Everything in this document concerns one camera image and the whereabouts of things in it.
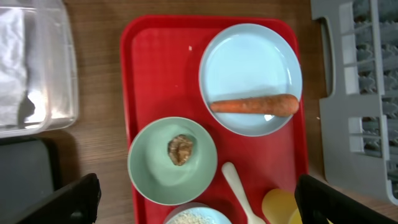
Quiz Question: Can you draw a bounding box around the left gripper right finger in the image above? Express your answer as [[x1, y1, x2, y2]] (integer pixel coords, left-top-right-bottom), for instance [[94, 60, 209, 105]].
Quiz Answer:
[[294, 175, 397, 224]]

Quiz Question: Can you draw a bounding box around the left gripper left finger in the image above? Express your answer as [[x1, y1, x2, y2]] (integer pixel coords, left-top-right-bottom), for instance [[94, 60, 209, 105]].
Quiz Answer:
[[14, 173, 101, 224]]

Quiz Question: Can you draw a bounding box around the orange carrot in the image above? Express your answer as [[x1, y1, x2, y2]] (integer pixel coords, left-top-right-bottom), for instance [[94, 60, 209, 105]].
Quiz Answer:
[[210, 94, 300, 117]]

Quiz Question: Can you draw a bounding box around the white napkin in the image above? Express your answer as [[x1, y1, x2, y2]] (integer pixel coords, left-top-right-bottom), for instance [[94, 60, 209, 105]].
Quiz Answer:
[[1, 7, 35, 126]]

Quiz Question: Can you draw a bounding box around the grey dishwasher rack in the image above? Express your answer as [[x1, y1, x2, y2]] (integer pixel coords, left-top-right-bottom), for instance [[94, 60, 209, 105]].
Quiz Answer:
[[311, 0, 397, 204]]

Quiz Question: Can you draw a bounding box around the yellow plastic cup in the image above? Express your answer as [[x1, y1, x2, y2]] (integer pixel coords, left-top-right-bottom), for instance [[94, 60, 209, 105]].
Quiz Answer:
[[262, 189, 303, 224]]

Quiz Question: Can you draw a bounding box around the black square bin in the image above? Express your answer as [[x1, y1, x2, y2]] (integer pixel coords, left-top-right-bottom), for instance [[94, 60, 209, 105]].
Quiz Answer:
[[1, 136, 62, 223]]

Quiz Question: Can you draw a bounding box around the green bowl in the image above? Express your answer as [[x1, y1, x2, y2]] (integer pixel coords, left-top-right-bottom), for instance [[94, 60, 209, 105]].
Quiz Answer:
[[127, 117, 218, 205]]

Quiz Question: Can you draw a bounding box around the white plastic spoon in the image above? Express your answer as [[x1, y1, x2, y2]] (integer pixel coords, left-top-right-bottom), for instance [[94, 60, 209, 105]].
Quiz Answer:
[[221, 162, 265, 224]]

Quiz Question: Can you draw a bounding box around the brown food scrap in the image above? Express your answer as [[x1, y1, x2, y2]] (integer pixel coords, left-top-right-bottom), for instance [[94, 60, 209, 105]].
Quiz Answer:
[[167, 134, 193, 166]]

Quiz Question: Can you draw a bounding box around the blue bowl with rice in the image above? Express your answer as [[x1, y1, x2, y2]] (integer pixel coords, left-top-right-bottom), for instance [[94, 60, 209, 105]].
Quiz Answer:
[[163, 202, 231, 224]]

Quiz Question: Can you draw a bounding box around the clear plastic bin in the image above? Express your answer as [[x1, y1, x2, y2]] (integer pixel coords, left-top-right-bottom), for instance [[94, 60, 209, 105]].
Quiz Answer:
[[1, 0, 79, 138]]

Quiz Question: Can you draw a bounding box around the light blue plate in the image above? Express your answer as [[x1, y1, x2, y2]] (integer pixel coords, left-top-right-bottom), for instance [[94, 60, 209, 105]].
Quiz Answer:
[[198, 22, 303, 138]]

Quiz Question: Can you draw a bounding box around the red plastic tray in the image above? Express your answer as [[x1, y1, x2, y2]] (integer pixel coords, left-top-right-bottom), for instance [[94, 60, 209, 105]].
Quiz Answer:
[[120, 16, 308, 215]]

